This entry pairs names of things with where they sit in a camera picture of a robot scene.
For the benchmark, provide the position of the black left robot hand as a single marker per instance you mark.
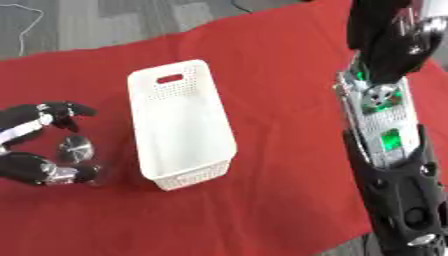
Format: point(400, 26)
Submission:
point(23, 166)

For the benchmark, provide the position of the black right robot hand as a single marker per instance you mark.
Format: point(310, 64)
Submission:
point(385, 40)

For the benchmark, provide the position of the round silver metal object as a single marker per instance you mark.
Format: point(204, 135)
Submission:
point(74, 150)

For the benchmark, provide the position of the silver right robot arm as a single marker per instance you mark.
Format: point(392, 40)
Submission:
point(396, 186)

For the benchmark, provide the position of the white perforated plastic basket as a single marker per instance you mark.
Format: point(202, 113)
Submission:
point(184, 133)

